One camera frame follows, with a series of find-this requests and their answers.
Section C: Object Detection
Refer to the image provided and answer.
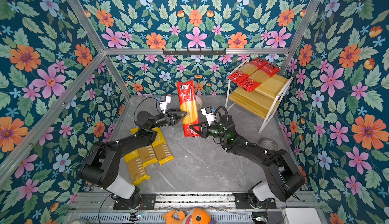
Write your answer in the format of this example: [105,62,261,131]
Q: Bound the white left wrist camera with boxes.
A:
[158,95,171,114]

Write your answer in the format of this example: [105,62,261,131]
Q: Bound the white box bottom right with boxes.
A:
[282,207,328,224]

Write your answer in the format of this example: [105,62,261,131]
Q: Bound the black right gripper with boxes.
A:
[191,121,229,141]

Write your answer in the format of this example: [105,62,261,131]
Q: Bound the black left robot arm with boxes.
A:
[80,108,187,200]

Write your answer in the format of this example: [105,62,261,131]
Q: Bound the orange plush fish toy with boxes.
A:
[163,208,217,224]

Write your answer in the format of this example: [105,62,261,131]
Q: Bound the clear tape roll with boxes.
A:
[259,138,279,151]

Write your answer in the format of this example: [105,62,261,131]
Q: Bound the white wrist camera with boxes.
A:
[201,107,215,126]
[158,95,171,114]

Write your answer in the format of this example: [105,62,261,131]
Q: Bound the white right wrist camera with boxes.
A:
[201,107,215,126]

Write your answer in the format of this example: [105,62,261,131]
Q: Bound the wooden two-tier shelf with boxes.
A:
[226,62,293,133]

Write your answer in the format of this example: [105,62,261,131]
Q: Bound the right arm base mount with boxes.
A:
[233,192,277,210]

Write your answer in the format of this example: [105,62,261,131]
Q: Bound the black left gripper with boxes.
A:
[147,108,186,131]

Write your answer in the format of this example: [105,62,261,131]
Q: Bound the red spaghetti bag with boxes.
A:
[228,58,268,84]
[238,64,280,92]
[176,80,199,138]

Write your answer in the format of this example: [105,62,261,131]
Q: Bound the yellow pasta bag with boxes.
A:
[137,145,158,168]
[124,150,150,186]
[152,127,175,166]

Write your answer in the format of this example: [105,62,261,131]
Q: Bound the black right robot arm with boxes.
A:
[189,106,306,202]

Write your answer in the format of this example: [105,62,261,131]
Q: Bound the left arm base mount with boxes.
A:
[113,193,157,210]

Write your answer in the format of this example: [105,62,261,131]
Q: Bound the black wall hook rail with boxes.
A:
[162,48,227,56]

